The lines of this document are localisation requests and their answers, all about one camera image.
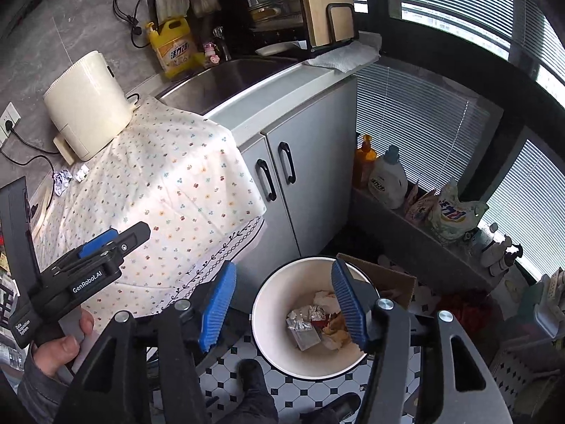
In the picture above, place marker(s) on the white embroidered cloth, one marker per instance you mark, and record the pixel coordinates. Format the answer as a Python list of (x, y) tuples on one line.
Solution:
[(207, 269)]

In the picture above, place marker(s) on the white wall socket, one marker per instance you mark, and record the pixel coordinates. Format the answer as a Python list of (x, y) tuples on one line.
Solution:
[(8, 117)]

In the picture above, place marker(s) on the white dish cloth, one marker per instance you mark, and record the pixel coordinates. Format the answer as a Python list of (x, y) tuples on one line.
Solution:
[(344, 57)]

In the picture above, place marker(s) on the person's right leg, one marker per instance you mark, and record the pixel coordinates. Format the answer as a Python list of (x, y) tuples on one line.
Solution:
[(335, 408)]

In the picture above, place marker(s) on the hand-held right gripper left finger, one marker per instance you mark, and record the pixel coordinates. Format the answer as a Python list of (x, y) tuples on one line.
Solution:
[(216, 309)]

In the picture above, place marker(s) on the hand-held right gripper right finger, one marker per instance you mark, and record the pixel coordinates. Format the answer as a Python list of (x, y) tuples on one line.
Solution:
[(353, 309)]

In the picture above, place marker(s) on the floral tablecloth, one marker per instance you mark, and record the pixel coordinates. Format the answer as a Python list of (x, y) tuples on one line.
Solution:
[(163, 185)]

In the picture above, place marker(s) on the person's left forearm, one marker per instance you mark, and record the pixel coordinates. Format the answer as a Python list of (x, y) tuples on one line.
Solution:
[(42, 395)]

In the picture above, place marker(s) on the person's leg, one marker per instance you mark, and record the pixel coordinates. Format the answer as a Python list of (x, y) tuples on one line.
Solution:
[(251, 388), (335, 408)]

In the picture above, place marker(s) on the orange bottle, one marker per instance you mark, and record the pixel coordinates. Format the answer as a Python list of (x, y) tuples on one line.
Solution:
[(364, 163)]

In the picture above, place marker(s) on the black cutting board holder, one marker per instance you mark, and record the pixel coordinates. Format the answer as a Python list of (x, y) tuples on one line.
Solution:
[(342, 22)]

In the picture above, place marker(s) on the white pump bottle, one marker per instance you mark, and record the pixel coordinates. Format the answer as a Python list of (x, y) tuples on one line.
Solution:
[(499, 249)]

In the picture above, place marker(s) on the yellow dish soap bottle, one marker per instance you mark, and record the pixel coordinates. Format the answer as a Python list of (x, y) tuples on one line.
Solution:
[(174, 51)]

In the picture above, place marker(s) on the white detergent bottle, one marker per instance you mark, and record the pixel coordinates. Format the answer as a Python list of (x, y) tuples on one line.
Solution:
[(388, 181)]

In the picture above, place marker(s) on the small printed packets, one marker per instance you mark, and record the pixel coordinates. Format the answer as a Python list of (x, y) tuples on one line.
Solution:
[(419, 205)]

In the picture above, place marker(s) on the person's left hand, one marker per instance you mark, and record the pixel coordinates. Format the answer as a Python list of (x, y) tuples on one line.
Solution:
[(62, 355)]

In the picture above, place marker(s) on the metal faucet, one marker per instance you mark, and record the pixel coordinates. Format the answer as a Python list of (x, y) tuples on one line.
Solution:
[(220, 42)]

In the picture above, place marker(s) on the white kitchen cabinet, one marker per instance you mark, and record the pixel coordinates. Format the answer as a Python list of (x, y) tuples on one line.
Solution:
[(318, 163)]

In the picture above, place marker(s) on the person's left leg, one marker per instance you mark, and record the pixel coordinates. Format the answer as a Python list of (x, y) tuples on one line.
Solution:
[(251, 388)]

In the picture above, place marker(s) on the red cloth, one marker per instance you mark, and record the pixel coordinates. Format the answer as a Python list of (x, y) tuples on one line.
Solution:
[(459, 311)]

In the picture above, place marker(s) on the wooden cutting board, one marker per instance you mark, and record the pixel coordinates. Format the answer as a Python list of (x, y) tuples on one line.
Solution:
[(320, 0)]

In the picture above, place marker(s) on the white plastic storage box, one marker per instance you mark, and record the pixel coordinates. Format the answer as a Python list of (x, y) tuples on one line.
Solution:
[(549, 309)]

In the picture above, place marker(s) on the cardboard box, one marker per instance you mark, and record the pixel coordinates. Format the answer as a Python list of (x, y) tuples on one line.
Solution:
[(393, 282)]

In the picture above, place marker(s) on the black dish rack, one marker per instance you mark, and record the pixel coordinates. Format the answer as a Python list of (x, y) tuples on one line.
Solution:
[(265, 17)]

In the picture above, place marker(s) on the white round trash bin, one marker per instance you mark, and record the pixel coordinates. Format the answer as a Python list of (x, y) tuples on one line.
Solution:
[(273, 318)]

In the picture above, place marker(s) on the black power plug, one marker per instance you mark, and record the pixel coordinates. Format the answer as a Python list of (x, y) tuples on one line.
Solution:
[(7, 123)]

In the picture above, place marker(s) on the stainless steel sink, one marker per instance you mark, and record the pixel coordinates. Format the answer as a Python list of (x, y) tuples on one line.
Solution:
[(229, 81)]

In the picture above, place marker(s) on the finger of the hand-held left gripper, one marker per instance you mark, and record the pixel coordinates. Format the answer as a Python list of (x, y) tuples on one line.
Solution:
[(132, 236), (97, 243)]

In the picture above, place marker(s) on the pink toy figure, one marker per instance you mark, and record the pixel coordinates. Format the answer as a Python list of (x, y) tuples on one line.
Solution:
[(212, 53)]

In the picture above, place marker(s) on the cream air fryer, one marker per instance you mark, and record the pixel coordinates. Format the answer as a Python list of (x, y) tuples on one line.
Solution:
[(86, 101)]

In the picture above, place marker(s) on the brown paper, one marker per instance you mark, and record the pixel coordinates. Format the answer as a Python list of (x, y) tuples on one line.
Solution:
[(337, 329)]

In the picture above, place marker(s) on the white pill blister pack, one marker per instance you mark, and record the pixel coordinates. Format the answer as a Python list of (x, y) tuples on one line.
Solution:
[(81, 173)]

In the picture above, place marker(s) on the green white detergent bag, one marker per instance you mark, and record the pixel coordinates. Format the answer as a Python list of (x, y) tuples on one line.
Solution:
[(459, 214)]

